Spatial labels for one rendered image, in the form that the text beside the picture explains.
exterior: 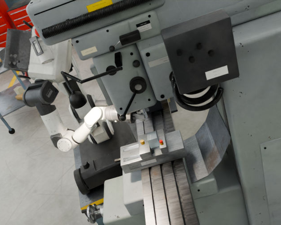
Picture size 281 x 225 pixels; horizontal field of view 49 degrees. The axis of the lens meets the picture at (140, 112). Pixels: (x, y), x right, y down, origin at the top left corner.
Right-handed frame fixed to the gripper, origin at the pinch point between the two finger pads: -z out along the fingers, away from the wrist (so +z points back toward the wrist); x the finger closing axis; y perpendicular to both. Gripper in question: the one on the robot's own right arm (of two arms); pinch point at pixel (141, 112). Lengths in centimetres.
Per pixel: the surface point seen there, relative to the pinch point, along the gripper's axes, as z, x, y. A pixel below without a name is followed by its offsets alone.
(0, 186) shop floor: 227, 25, 126
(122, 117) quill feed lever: 0.0, -15.0, -10.3
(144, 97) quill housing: -9.0, -6.8, -14.7
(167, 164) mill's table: -6.2, -4.3, 32.7
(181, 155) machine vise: -13.0, 0.9, 30.6
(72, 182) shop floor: 134, 40, 125
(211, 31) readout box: -46, -19, -47
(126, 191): 16.0, -18.1, 40.9
